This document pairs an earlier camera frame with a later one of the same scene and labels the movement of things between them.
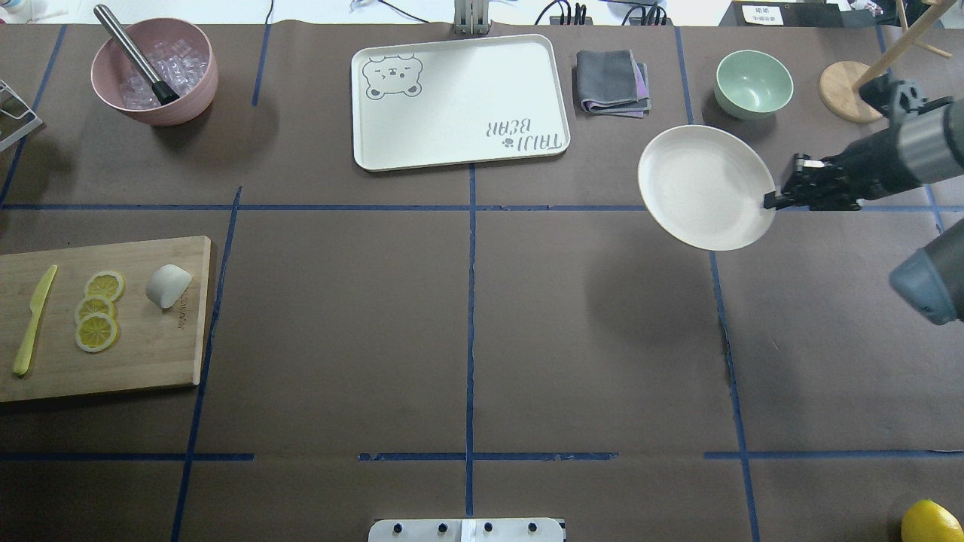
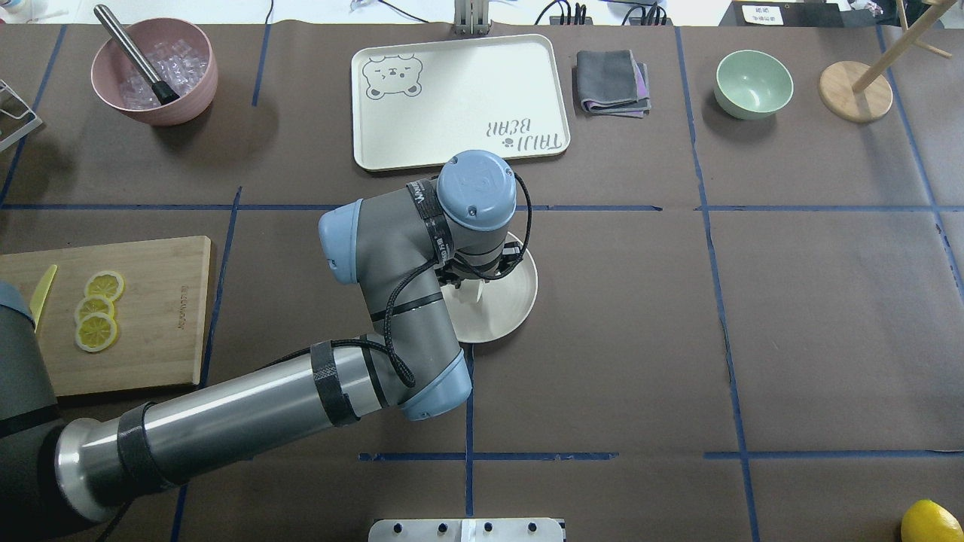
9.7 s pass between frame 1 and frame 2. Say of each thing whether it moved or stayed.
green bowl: stayed
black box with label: stayed
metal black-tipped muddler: stayed
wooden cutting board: stayed
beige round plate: moved
